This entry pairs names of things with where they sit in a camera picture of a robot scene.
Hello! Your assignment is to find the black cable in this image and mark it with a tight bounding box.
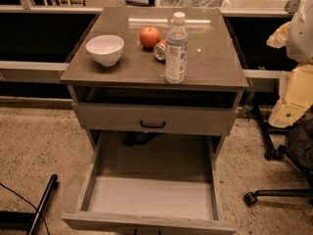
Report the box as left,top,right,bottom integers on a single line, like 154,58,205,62
0,181,51,235

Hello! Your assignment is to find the grey drawer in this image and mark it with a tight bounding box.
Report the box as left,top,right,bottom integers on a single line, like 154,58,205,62
62,132,236,235
72,102,238,136

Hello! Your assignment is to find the black stand leg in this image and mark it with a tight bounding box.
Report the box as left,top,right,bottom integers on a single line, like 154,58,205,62
0,174,59,235

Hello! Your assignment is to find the metal railing frame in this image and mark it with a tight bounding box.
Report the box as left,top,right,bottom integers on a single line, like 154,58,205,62
0,0,305,83

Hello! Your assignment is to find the black office chair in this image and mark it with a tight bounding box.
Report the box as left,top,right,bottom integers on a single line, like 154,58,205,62
243,105,313,207

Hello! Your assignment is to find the silver soda can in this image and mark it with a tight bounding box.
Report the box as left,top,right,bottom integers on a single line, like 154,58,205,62
154,39,166,61

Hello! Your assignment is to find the white bowl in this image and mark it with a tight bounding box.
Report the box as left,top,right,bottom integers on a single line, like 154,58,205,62
86,35,124,67

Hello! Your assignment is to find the red apple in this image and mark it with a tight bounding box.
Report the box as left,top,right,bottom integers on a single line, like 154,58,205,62
139,26,160,49

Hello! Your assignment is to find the grey top drawer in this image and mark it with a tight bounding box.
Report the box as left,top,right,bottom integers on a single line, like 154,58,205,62
72,102,238,136

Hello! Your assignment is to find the clear plastic water bottle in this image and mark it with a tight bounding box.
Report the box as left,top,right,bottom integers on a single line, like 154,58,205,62
164,12,188,84

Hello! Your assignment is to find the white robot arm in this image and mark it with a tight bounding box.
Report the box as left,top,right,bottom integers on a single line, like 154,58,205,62
266,0,313,128

